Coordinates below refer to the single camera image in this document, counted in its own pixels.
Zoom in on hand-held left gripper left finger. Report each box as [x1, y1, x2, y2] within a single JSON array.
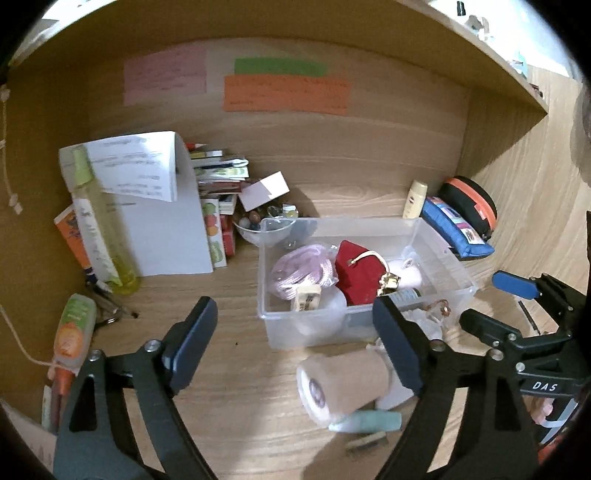
[[53, 296, 219, 480]]

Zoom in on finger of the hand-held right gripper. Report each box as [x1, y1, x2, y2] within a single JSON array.
[[492, 271, 591, 330], [459, 308, 574, 370]]

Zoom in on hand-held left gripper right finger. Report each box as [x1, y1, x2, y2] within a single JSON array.
[[372, 295, 541, 480]]

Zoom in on beige tape roll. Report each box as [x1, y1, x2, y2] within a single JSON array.
[[295, 352, 393, 428]]

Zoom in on white round plastic container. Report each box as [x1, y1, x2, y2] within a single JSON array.
[[295, 288, 348, 335]]

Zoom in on pig toy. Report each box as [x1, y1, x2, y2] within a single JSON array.
[[335, 240, 424, 306]]

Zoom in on clear plastic storage box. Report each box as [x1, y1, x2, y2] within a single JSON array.
[[256, 217, 478, 350]]

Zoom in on pink cable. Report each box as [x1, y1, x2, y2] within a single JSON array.
[[270, 244, 339, 298]]

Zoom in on person's right hand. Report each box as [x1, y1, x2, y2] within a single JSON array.
[[531, 399, 555, 425]]

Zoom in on wooden desk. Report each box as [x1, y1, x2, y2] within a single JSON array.
[[0, 0, 591, 480]]

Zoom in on pale teal tube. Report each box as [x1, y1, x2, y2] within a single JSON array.
[[329, 411, 402, 433]]

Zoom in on blue pencil case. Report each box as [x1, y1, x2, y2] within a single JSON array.
[[421, 196, 495, 257]]

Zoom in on black orange round case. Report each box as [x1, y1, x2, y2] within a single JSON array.
[[438, 176, 499, 241]]

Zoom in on dark metal clips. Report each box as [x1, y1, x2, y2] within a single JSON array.
[[85, 277, 139, 324]]

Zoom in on white standing paper box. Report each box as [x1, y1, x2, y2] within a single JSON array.
[[59, 131, 215, 278]]

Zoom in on green orange bottle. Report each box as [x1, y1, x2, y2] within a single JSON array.
[[52, 293, 98, 372]]

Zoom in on glass bowl of marbles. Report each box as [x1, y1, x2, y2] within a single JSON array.
[[232, 203, 298, 250]]

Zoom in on cream lotion tube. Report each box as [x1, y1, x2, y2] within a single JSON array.
[[402, 180, 428, 220]]

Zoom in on orange marker pen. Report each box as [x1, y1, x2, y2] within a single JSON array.
[[48, 369, 75, 430]]

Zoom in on stack of small colourful boxes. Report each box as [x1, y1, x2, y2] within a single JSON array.
[[187, 143, 250, 268]]

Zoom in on yellow green spray bottle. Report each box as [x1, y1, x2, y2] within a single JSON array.
[[69, 145, 141, 296]]

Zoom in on small white box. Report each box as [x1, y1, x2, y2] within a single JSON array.
[[237, 172, 291, 213]]

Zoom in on orange small carton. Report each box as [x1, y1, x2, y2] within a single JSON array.
[[53, 208, 93, 273]]

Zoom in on white handwritten note sheet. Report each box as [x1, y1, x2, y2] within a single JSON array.
[[85, 131, 178, 202]]

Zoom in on white product card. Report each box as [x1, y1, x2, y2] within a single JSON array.
[[0, 399, 58, 467]]

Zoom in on orange sticky note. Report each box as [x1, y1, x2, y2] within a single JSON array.
[[223, 75, 350, 116]]

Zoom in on pink sticky note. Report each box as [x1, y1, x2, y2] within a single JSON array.
[[124, 46, 208, 106]]

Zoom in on green sticky note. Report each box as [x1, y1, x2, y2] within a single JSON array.
[[233, 58, 329, 78]]

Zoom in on white hanging cable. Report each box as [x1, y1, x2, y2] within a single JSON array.
[[0, 85, 61, 370]]

